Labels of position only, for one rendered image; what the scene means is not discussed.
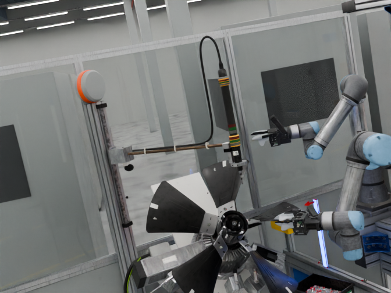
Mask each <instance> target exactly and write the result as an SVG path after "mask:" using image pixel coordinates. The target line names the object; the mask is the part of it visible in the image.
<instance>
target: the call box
mask: <svg viewBox="0 0 391 293"><path fill-rule="evenodd" d="M275 222H276V221H271V227H272V228H273V229H275V230H278V231H281V232H283V233H286V234H292V233H293V229H291V228H289V229H287V230H286V231H282V230H281V226H278V225H277V224H275Z"/></svg>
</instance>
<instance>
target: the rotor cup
mask: <svg viewBox="0 0 391 293"><path fill-rule="evenodd" d="M232 221H236V222H237V224H236V225H235V226H234V225H233V224H232ZM247 230H248V221H247V218H246V217H245V215H243V214H242V213H241V212H238V211H236V210H229V211H227V212H225V213H224V214H223V215H222V216H221V218H220V221H219V223H217V226H216V229H215V233H214V235H211V239H212V242H213V243H214V241H215V240H216V238H217V236H218V235H219V234H220V235H221V236H222V238H223V240H224V242H225V243H226V245H227V247H228V250H227V252H233V251H236V250H238V249H239V248H240V247H241V245H240V244H239V243H238V241H242V240H244V236H243V235H244V234H245V233H246V232H247ZM226 235H228V236H227V238H225V237H226ZM242 236H243V238H242Z"/></svg>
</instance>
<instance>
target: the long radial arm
mask: <svg viewBox="0 0 391 293"><path fill-rule="evenodd" d="M205 249H206V248H205V245H204V242H203V240H201V241H197V242H195V243H192V244H189V245H186V246H183V247H180V248H177V249H174V250H171V251H168V252H165V253H162V254H159V255H156V256H153V257H150V258H148V259H144V260H141V263H142V265H143V268H144V271H145V273H146V275H147V278H146V281H145V284H144V286H147V285H150V284H153V283H156V282H159V281H161V280H164V279H166V277H167V275H168V273H170V272H171V271H172V270H173V269H175V268H177V267H178V266H179V265H181V264H182V263H185V262H186V261H188V260H189V259H191V258H193V257H194V256H196V255H197V254H199V253H200V252H202V251H203V250H205Z"/></svg>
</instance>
